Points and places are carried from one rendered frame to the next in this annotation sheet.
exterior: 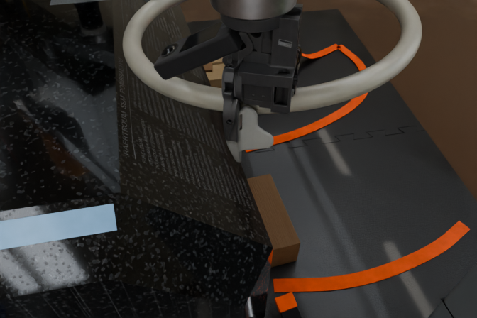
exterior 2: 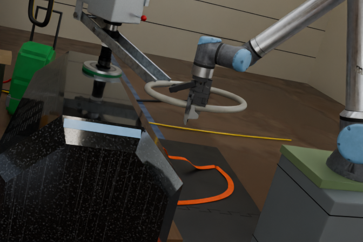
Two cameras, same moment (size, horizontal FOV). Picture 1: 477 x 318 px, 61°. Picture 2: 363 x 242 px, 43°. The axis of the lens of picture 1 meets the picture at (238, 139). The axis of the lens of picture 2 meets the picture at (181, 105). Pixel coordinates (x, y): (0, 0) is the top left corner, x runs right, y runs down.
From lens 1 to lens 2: 1.52 m
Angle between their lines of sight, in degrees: 29
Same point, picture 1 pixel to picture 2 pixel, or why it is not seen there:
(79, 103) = (121, 106)
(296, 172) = (181, 220)
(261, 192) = not seen: hidden behind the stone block
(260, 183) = not seen: hidden behind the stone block
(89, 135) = (128, 114)
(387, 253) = not seen: outside the picture
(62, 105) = (114, 105)
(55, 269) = (119, 144)
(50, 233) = (120, 132)
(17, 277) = (106, 143)
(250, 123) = (193, 109)
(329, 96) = (216, 108)
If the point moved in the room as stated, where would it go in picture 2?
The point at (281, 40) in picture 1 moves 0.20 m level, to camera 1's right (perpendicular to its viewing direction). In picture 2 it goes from (206, 86) to (252, 96)
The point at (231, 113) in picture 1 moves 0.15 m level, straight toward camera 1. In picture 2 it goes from (189, 102) to (192, 115)
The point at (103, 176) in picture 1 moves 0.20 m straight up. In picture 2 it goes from (136, 123) to (147, 78)
